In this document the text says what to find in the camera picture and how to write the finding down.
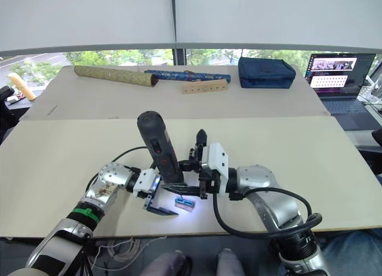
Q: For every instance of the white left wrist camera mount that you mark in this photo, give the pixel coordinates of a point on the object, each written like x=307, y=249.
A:
x=146, y=179

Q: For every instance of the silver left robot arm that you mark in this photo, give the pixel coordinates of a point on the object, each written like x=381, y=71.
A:
x=110, y=174

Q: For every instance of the blue denim fabric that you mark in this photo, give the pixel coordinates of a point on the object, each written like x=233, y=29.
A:
x=355, y=252

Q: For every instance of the small blue screw holder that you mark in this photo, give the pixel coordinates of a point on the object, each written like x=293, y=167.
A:
x=185, y=203

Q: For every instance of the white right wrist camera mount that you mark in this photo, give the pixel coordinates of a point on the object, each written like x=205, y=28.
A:
x=216, y=158

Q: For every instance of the white roller blind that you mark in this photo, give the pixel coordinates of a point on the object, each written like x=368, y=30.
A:
x=86, y=16
x=277, y=16

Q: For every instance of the gold patterned scroll tube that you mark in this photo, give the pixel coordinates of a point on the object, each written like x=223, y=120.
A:
x=113, y=75

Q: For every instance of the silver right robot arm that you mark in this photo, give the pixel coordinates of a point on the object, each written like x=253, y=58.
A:
x=259, y=177

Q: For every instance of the beige rounded wooden post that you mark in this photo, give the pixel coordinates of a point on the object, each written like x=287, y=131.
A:
x=22, y=86

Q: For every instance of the grey window post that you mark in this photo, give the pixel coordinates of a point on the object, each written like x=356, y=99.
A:
x=179, y=57

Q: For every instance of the grey rounded shape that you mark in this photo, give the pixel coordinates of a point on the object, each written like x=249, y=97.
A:
x=229, y=262
x=167, y=264

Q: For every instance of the black pointed finger piece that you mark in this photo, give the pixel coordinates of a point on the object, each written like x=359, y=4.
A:
x=201, y=136

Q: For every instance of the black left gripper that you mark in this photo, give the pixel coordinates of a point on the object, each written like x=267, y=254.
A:
x=142, y=195

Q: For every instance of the wooden block with holes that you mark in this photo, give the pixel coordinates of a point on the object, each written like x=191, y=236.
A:
x=204, y=87

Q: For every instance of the black gripper body workpiece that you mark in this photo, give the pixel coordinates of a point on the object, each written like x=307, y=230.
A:
x=192, y=161

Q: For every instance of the black electric screwdriver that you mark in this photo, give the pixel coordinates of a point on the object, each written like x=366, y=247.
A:
x=155, y=139

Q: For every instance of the navy blue fabric pouch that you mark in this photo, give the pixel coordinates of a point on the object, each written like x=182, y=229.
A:
x=265, y=73

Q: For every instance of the black chair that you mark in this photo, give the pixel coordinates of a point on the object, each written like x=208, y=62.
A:
x=5, y=112

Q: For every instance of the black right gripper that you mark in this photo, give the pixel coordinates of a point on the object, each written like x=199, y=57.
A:
x=213, y=185

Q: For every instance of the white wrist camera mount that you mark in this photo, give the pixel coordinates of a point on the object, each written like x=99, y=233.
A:
x=216, y=158
x=146, y=179

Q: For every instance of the blue patterned scroll tube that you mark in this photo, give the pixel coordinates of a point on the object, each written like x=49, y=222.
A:
x=191, y=75

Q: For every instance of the open grey laptop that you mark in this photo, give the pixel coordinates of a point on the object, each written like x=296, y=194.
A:
x=340, y=79

